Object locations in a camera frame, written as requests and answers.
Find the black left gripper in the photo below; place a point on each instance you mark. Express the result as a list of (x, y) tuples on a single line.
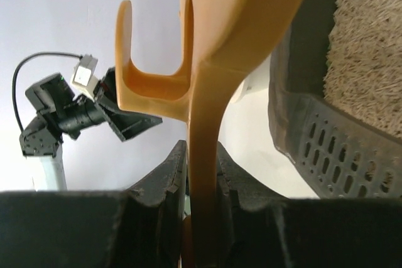
[(126, 125)]

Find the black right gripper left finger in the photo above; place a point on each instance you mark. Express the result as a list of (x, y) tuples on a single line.
[(137, 227)]

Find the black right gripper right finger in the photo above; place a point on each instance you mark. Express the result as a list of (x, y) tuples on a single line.
[(259, 228)]

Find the yellow litter scoop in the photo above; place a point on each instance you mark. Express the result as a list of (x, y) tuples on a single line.
[(223, 41)]

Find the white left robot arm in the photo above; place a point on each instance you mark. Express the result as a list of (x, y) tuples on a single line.
[(60, 112)]

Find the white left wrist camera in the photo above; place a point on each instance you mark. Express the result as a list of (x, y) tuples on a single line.
[(83, 78)]

